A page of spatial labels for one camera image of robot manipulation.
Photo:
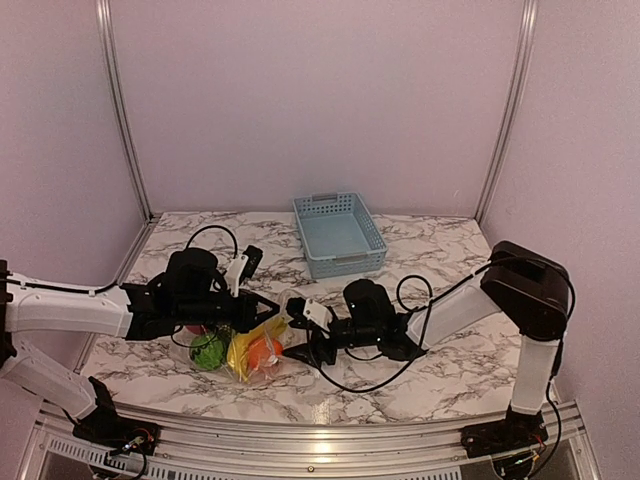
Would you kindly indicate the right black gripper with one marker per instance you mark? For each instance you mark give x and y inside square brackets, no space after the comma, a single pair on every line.
[313,350]

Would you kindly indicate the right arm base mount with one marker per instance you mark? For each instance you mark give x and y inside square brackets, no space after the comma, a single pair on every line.
[514,431]

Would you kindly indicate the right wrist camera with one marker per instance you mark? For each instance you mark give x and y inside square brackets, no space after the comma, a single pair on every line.
[307,312]

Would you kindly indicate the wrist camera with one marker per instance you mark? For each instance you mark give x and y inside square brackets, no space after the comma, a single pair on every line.
[241,268]
[307,312]

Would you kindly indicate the aluminium front rail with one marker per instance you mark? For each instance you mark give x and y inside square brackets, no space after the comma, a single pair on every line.
[192,447]

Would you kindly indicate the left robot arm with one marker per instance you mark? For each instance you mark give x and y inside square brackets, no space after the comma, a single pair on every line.
[191,291]

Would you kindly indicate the left aluminium corner post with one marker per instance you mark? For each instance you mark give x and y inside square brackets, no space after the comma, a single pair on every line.
[109,49]

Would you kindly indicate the light blue plastic basket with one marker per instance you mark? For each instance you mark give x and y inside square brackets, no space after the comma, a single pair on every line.
[338,235]

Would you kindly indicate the green fake vegetable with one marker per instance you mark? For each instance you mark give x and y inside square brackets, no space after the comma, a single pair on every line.
[207,352]

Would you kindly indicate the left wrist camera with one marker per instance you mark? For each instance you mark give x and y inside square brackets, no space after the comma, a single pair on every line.
[241,268]

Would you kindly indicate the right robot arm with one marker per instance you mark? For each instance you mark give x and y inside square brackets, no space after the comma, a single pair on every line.
[535,293]

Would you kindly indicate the right aluminium corner post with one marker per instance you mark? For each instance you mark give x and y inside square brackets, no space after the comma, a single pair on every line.
[515,94]

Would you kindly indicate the yellow fake bananas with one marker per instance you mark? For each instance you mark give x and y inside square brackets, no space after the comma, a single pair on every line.
[237,354]

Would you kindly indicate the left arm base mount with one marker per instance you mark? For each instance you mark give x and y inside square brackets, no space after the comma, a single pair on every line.
[105,426]

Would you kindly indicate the clear zip top bag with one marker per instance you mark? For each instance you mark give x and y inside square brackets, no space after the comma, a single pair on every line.
[286,339]

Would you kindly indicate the orange fake fruit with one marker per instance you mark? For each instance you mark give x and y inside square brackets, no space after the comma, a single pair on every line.
[264,353]

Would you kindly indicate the aluminium corner post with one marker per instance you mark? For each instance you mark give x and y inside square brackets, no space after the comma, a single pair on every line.
[109,49]
[515,94]

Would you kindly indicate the red fake fruit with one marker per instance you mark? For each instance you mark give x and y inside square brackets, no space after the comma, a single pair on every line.
[196,329]

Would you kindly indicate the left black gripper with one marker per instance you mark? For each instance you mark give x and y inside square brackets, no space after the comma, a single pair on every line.
[246,318]

